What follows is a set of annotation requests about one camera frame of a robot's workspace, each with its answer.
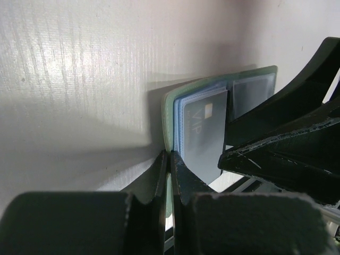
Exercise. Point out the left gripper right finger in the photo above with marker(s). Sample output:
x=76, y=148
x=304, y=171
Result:
x=207, y=222

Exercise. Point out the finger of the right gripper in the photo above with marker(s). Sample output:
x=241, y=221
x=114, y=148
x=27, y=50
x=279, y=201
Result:
x=300, y=156
x=302, y=95

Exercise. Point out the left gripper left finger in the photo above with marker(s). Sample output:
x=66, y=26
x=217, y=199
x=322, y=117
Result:
x=131, y=221

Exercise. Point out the green leather card holder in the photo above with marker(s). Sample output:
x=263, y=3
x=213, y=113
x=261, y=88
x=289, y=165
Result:
x=172, y=107

